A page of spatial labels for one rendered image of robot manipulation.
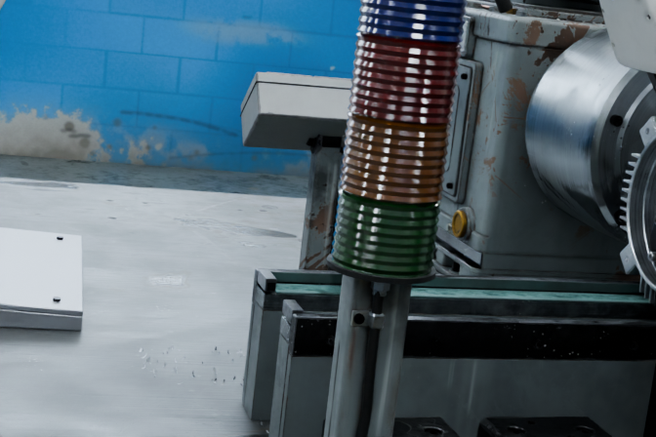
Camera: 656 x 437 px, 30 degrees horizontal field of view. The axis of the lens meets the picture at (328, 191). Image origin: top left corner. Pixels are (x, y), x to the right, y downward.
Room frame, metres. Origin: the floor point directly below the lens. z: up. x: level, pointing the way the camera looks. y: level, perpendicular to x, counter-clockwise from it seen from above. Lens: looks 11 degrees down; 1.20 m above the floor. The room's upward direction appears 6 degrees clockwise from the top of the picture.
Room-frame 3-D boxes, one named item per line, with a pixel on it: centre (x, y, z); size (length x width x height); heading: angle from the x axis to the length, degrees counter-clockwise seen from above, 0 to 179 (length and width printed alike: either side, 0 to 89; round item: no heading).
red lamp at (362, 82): (0.69, -0.04, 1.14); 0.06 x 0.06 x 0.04
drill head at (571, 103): (1.48, -0.35, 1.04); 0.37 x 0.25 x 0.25; 17
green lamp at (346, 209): (0.69, -0.04, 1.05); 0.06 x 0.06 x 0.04
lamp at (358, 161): (0.69, -0.04, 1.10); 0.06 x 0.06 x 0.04
